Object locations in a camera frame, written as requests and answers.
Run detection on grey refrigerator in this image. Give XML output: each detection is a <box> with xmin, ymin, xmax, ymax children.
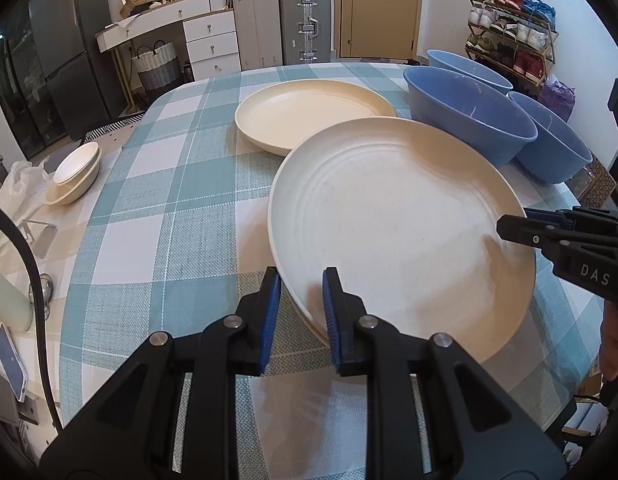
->
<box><xmin>28</xmin><ymin>0</ymin><xmax>128</xmax><ymax>141</ymax></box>

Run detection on printed cardboard box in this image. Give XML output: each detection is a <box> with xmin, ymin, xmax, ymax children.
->
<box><xmin>571</xmin><ymin>154</ymin><xmax>618</xmax><ymax>209</ymax></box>

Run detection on pale green cup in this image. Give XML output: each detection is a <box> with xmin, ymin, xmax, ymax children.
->
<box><xmin>0</xmin><ymin>262</ymin><xmax>35</xmax><ymax>334</ymax></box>

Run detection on blue bowl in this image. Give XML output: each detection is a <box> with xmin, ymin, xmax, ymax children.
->
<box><xmin>427</xmin><ymin>49</ymin><xmax>514</xmax><ymax>96</ymax></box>
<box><xmin>507</xmin><ymin>90</ymin><xmax>594</xmax><ymax>185</ymax></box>
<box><xmin>403</xmin><ymin>66</ymin><xmax>538</xmax><ymax>169</ymax></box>

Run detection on open cardboard box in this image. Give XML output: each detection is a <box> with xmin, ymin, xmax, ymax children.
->
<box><xmin>120</xmin><ymin>0</ymin><xmax>166</xmax><ymax>19</ymax></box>

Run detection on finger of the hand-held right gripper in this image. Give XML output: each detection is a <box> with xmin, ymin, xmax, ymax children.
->
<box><xmin>496</xmin><ymin>214</ymin><xmax>618</xmax><ymax>262</ymax></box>
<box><xmin>525</xmin><ymin>206</ymin><xmax>618</xmax><ymax>234</ymax></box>

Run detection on white desk with drawers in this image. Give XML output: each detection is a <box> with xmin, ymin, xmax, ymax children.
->
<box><xmin>94</xmin><ymin>0</ymin><xmax>243</xmax><ymax>82</ymax></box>

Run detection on striped rug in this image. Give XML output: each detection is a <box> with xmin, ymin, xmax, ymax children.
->
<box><xmin>83</xmin><ymin>112</ymin><xmax>146</xmax><ymax>142</ymax></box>

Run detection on metal shoe rack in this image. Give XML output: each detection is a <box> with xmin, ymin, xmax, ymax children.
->
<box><xmin>463</xmin><ymin>0</ymin><xmax>560</xmax><ymax>86</ymax></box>

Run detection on white plastic bag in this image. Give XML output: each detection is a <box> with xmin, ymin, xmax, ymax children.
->
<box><xmin>0</xmin><ymin>159</ymin><xmax>53</xmax><ymax>228</ymax></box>

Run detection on teal checked tablecloth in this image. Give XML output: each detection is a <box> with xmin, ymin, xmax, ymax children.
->
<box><xmin>59</xmin><ymin>61</ymin><xmax>610</xmax><ymax>480</ymax></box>

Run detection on smartphone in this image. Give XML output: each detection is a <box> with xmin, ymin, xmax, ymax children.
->
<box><xmin>0</xmin><ymin>323</ymin><xmax>29</xmax><ymax>404</ymax></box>

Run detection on rows of shoes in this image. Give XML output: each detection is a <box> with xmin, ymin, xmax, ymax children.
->
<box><xmin>464</xmin><ymin>0</ymin><xmax>557</xmax><ymax>81</ymax></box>

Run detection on wooden door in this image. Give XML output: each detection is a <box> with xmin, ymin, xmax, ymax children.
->
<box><xmin>338</xmin><ymin>0</ymin><xmax>423</xmax><ymax>60</ymax></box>

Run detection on black cable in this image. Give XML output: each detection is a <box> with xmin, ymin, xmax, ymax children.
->
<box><xmin>0</xmin><ymin>200</ymin><xmax>66</xmax><ymax>432</ymax></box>

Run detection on large cream plate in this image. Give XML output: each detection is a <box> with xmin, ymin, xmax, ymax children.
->
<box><xmin>267</xmin><ymin>116</ymin><xmax>538</xmax><ymax>365</ymax></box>
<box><xmin>234</xmin><ymin>79</ymin><xmax>399</xmax><ymax>157</ymax></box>

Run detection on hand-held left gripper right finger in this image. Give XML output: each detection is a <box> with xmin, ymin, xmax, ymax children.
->
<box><xmin>322</xmin><ymin>266</ymin><xmax>570</xmax><ymax>480</ymax></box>

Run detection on woven laundry basket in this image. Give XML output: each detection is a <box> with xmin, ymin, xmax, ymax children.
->
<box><xmin>130</xmin><ymin>39</ymin><xmax>183</xmax><ymax>94</ymax></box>

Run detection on beige suitcase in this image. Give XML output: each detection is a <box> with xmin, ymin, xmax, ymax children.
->
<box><xmin>232</xmin><ymin>0</ymin><xmax>282</xmax><ymax>72</ymax></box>

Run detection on purple bag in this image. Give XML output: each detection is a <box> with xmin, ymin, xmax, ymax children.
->
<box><xmin>538</xmin><ymin>74</ymin><xmax>576</xmax><ymax>122</ymax></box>

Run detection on person's right hand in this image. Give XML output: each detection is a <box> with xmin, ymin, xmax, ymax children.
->
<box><xmin>599</xmin><ymin>304</ymin><xmax>618</xmax><ymax>382</ymax></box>

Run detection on silver suitcase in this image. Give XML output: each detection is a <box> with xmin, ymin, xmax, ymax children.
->
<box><xmin>277</xmin><ymin>0</ymin><xmax>333</xmax><ymax>65</ymax></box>

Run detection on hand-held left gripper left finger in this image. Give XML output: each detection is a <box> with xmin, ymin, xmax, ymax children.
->
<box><xmin>39</xmin><ymin>266</ymin><xmax>283</xmax><ymax>480</ymax></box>

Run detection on dark glass cabinet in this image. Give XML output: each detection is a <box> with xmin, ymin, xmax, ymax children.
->
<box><xmin>0</xmin><ymin>0</ymin><xmax>70</xmax><ymax>162</ymax></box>

